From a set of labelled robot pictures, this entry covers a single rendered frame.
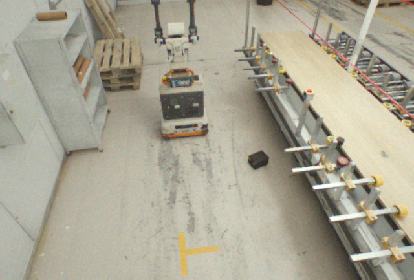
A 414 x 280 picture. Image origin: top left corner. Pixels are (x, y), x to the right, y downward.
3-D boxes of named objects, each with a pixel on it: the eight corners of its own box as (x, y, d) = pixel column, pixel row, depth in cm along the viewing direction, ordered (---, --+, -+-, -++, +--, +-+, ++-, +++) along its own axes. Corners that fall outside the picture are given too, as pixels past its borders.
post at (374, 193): (351, 231, 198) (376, 191, 167) (348, 227, 200) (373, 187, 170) (356, 231, 198) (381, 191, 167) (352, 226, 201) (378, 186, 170)
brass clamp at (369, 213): (367, 224, 177) (370, 220, 174) (355, 205, 187) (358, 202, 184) (376, 222, 178) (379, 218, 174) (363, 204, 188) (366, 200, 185)
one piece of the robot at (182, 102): (204, 124, 372) (203, 68, 319) (163, 128, 367) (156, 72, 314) (202, 109, 397) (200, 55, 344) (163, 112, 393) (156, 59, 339)
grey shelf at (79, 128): (67, 155, 355) (12, 41, 256) (81, 113, 424) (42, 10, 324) (102, 151, 360) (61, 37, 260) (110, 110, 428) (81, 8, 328)
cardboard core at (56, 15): (34, 13, 291) (63, 11, 294) (37, 11, 297) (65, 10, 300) (37, 21, 296) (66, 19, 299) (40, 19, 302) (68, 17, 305)
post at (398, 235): (369, 271, 182) (400, 235, 152) (365, 266, 185) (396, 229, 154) (374, 270, 183) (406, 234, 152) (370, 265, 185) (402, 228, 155)
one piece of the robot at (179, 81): (196, 88, 337) (196, 77, 316) (167, 90, 334) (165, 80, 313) (195, 80, 341) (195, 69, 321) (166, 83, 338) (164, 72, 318)
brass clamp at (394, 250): (392, 264, 158) (396, 260, 155) (378, 241, 168) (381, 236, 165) (402, 262, 159) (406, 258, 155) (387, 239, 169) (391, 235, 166)
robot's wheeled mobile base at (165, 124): (209, 135, 375) (209, 121, 359) (162, 140, 370) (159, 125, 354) (202, 106, 427) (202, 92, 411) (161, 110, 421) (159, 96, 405)
